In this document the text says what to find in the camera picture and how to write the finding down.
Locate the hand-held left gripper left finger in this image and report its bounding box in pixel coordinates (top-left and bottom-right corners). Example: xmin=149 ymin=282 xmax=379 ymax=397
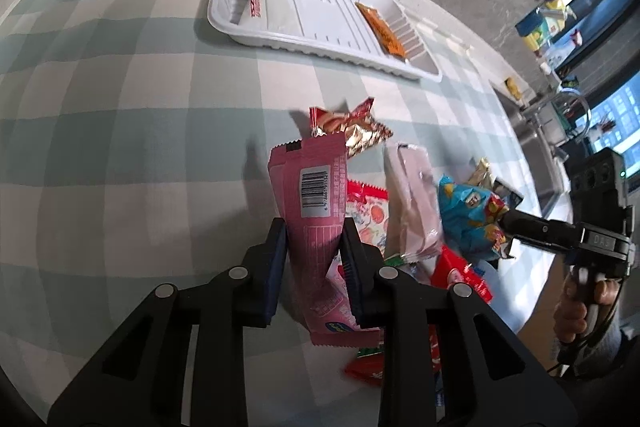
xmin=47 ymin=217 xmax=288 ymax=427

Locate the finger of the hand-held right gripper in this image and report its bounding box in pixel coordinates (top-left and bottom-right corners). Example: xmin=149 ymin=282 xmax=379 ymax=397
xmin=500 ymin=207 xmax=583 ymax=258

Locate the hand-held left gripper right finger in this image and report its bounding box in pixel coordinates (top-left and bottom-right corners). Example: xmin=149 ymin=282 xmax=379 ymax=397
xmin=337 ymin=217 xmax=581 ymax=427

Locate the black snack packet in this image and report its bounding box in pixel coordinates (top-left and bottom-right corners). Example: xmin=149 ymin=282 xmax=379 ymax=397
xmin=492 ymin=179 xmax=525 ymax=208

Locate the blue snack packet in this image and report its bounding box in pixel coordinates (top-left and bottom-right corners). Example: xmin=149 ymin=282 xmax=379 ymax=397
xmin=439 ymin=176 xmax=511 ymax=260

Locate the gold snack packet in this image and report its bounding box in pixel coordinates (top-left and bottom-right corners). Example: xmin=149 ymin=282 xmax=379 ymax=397
xmin=469 ymin=157 xmax=497 ymax=188

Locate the red green snack packet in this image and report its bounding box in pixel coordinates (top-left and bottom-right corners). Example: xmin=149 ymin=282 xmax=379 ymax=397
xmin=342 ymin=342 xmax=388 ymax=388

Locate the white plastic tray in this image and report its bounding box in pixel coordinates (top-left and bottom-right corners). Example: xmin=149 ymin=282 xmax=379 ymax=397
xmin=207 ymin=0 xmax=445 ymax=84

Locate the person's right forearm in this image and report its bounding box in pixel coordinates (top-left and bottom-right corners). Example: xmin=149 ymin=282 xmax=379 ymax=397
xmin=575 ymin=307 xmax=640 ymax=383

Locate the person's right hand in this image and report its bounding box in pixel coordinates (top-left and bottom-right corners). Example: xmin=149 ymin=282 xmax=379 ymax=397
xmin=552 ymin=274 xmax=621 ymax=345

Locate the red fruit print packet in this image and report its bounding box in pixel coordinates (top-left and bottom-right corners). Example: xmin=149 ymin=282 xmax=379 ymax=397
xmin=345 ymin=179 xmax=390 ymax=255

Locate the steel sink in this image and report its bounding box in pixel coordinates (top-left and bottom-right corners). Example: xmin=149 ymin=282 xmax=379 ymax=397
xmin=492 ymin=82 xmax=573 ymax=218

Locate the pale pink snack packet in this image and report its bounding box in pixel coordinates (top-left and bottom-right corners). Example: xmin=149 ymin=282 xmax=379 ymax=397
xmin=384 ymin=142 xmax=445 ymax=264

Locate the steel faucet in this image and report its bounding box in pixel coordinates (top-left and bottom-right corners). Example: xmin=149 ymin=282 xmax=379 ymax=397
xmin=520 ymin=87 xmax=591 ymax=142

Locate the gold red candy packet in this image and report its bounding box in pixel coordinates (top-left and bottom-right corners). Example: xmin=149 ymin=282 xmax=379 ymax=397
xmin=342 ymin=119 xmax=395 ymax=160

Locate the red brown candy packet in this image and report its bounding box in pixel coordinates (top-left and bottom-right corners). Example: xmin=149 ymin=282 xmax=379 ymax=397
xmin=308 ymin=97 xmax=376 ymax=138

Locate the blue yellow container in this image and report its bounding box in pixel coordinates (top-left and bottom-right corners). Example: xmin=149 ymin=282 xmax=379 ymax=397
xmin=515 ymin=14 xmax=551 ymax=52

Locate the checked tablecloth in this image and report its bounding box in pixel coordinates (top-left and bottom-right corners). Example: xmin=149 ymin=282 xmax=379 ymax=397
xmin=0 ymin=0 xmax=546 ymax=427

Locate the orange snack packet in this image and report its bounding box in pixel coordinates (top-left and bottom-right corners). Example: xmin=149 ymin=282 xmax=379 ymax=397
xmin=355 ymin=2 xmax=406 ymax=58

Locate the black cable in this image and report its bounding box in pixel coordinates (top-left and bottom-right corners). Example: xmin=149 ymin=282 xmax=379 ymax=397
xmin=547 ymin=297 xmax=626 ymax=375

